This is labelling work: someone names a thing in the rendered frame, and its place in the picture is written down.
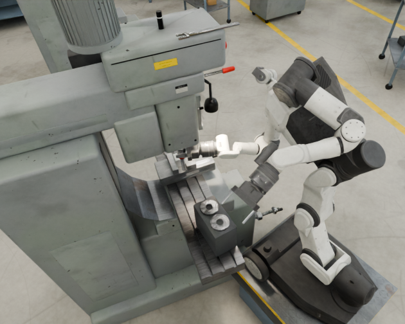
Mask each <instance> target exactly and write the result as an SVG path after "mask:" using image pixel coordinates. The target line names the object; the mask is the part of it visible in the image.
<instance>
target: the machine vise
mask: <svg viewBox="0 0 405 324"><path fill-rule="evenodd" d="M166 157H167V159H164V160H162V161H158V162H155V163H154V164H155V168H156V172H157V175H158V177H159V180H160V183H161V186H166V185H169V184H172V183H175V182H178V181H182V180H184V179H188V178H191V177H194V176H198V175H200V174H204V173H207V172H210V171H212V170H215V162H214V160H213V158H212V157H202V156H201V155H200V156H199V158H198V159H194V160H195V162H196V165H197V168H195V169H192V170H187V169H186V170H185V171H182V167H181V166H180V167H177V165H176V162H175V160H174V157H173V155H172V153H169V154H167V155H166Z"/></svg>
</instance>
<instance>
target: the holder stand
mask: <svg viewBox="0 0 405 324"><path fill-rule="evenodd" d="M193 208H194V213H195V222H196V226H197V227H198V228H199V231H200V232H201V233H202V235H203V237H204V238H205V240H206V241H207V243H208V245H209V246H210V247H211V250H212V251H213V252H214V254H215V256H216V257H218V256H220V255H221V254H223V253H225V252H227V251H229V250H230V249H232V248H234V247H236V246H237V226H236V225H235V223H234V222H233V221H232V220H231V218H230V216H229V215H228V214H227V213H226V211H225V210H224V208H223V207H222V206H221V204H220V203H219V202H218V200H217V199H216V198H215V196H214V195H213V196H211V197H209V198H207V199H205V200H203V201H201V202H198V203H197V204H195V205H194V206H193Z"/></svg>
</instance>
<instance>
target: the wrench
mask: <svg viewBox="0 0 405 324"><path fill-rule="evenodd" d="M238 25H240V23H239V22H232V23H229V24H223V25H220V26H215V27H211V28H207V29H203V30H197V31H192V32H189V33H187V32H184V33H177V34H176V37H178V39H179V41H180V40H183V39H187V38H190V36H193V35H198V34H202V33H206V32H212V31H215V30H220V29H224V28H229V27H232V26H238ZM183 35H185V36H183ZM179 36H182V37H179Z"/></svg>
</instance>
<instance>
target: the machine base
mask: <svg viewBox="0 0 405 324"><path fill-rule="evenodd" d="M238 249H239V251H240V253H241V254H242V253H243V252H245V251H246V250H247V249H246V247H245V246H242V247H238ZM232 279H234V277H232V275H228V276H225V277H224V278H221V279H218V280H216V281H213V282H210V283H207V284H206V285H202V283H201V280H200V278H199V275H198V272H197V270H196V267H195V264H194V265H191V266H188V267H186V268H183V269H180V270H178V271H175V272H173V273H170V274H166V275H165V276H161V277H159V278H156V279H155V281H156V285H157V287H156V288H155V289H153V290H151V291H149V292H145V293H143V294H140V295H138V296H135V297H133V298H130V299H128V300H125V301H122V302H120V303H117V304H114V305H111V306H109V307H106V308H104V309H101V310H98V311H96V312H93V313H91V314H90V316H91V323H92V324H120V323H123V322H125V321H128V320H131V319H133V318H136V317H138V316H141V315H143V314H146V313H148V312H151V311H154V310H156V309H158V308H161V307H164V306H166V305H169V304H171V303H174V302H176V301H179V300H182V299H183V298H186V297H189V296H191V295H194V294H197V293H199V292H201V291H204V290H207V289H209V288H211V287H214V286H216V285H219V284H222V283H224V282H227V281H229V280H232Z"/></svg>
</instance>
